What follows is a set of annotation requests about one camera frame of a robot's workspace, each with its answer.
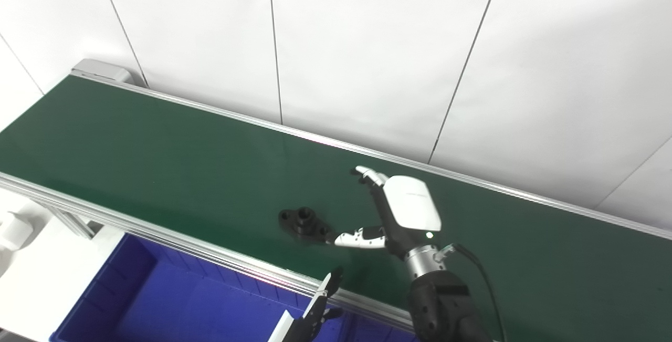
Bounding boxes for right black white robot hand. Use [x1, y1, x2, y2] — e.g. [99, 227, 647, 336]
[333, 165, 443, 262]

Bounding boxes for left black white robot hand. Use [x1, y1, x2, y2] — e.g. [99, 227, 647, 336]
[267, 266, 345, 342]

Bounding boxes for black flanged machine part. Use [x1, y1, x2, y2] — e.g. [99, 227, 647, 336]
[278, 206, 338, 246]

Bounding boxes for right robot arm black forearm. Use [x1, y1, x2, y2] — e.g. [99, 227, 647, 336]
[404, 244, 495, 342]

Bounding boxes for blue plastic bin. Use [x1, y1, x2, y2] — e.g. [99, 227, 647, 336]
[49, 233, 421, 342]

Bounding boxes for green conveyor belt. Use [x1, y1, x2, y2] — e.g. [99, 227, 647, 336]
[0, 58, 672, 342]

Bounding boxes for white plastic device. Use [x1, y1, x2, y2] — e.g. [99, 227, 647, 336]
[0, 211, 38, 254]

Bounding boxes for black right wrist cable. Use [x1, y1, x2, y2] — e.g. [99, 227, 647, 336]
[440, 243, 508, 342]

